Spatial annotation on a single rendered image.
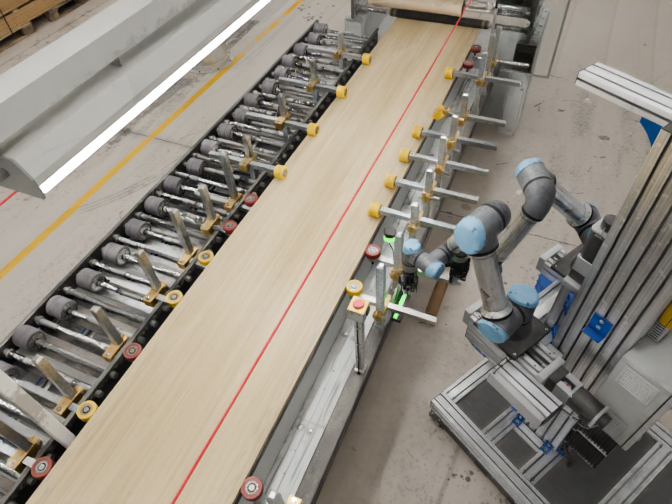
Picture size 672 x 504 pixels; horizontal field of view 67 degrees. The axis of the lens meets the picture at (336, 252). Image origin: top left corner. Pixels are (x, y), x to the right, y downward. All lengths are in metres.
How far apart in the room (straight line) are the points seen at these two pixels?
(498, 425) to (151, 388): 1.74
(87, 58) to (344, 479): 2.47
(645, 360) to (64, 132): 1.88
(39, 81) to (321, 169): 2.29
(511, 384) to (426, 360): 1.16
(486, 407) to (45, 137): 2.52
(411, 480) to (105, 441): 1.57
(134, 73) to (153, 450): 1.53
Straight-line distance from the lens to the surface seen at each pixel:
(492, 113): 5.08
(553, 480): 2.92
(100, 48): 1.07
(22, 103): 0.97
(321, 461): 2.29
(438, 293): 3.50
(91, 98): 1.05
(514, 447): 2.93
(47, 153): 0.99
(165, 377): 2.37
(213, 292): 2.56
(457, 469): 3.05
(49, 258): 4.51
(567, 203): 2.33
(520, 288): 2.09
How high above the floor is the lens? 2.86
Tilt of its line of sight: 49 degrees down
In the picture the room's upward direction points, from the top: 4 degrees counter-clockwise
